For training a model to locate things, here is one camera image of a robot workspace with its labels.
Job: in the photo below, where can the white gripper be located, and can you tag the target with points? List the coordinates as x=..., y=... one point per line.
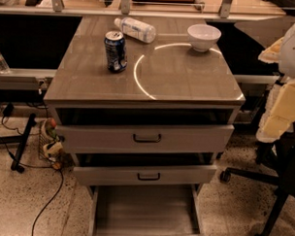
x=293, y=53

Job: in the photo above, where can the clear plastic cup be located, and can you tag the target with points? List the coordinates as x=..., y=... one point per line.
x=4, y=68

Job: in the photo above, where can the clear plastic water bottle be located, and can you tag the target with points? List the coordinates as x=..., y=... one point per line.
x=136, y=29

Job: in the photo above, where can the drawer with handle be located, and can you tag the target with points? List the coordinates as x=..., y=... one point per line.
x=143, y=138
x=143, y=175

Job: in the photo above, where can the top drawer with handle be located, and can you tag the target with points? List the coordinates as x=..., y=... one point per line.
x=143, y=138

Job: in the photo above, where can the black stand leg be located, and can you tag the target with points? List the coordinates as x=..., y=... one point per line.
x=21, y=140

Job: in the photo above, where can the open bottom drawer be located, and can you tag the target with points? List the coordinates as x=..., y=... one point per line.
x=140, y=210

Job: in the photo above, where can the white bowl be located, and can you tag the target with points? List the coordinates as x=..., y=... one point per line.
x=202, y=37

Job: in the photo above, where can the grey drawer cabinet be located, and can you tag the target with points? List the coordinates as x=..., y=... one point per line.
x=165, y=82

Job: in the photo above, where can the blue pepsi can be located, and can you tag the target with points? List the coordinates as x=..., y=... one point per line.
x=115, y=46

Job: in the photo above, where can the wire basket with items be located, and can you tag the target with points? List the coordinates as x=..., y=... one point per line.
x=52, y=149

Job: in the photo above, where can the black office chair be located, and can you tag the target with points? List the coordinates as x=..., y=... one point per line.
x=279, y=156

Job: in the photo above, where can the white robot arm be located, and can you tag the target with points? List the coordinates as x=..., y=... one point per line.
x=287, y=56

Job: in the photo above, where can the middle drawer with handle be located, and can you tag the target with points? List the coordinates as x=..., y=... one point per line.
x=143, y=175

